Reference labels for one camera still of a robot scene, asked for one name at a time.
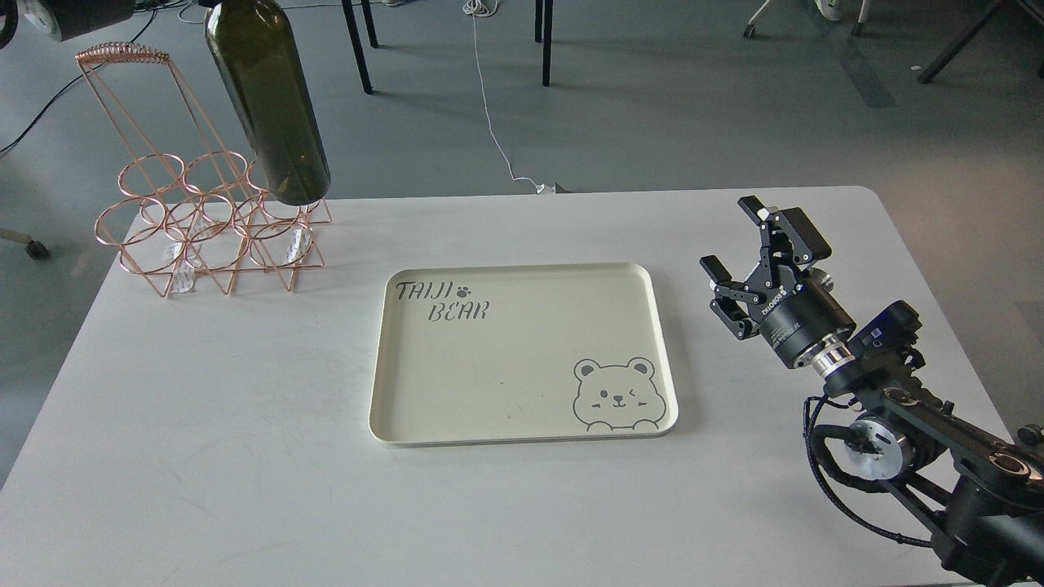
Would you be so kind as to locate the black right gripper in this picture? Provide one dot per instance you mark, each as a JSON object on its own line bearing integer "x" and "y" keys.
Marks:
{"x": 797, "y": 321}

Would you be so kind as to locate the dark green wine bottle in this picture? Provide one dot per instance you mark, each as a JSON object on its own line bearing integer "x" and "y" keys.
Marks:
{"x": 254, "y": 48}

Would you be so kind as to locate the silver metal jigger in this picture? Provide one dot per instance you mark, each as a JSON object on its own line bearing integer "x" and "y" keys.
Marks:
{"x": 821, "y": 278}

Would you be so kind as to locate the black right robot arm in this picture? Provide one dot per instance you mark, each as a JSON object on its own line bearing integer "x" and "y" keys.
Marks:
{"x": 885, "y": 451}

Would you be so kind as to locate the dark diagonal furniture leg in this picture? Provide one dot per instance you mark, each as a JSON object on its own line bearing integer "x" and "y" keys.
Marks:
{"x": 959, "y": 41}

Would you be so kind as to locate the cream bear serving tray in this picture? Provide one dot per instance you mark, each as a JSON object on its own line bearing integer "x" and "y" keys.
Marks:
{"x": 522, "y": 353}

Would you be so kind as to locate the black caster wheel left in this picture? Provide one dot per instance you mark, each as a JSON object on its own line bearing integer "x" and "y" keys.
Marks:
{"x": 33, "y": 248}

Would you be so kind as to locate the copper wire wine rack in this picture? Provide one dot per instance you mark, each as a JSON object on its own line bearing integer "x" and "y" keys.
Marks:
{"x": 181, "y": 219}

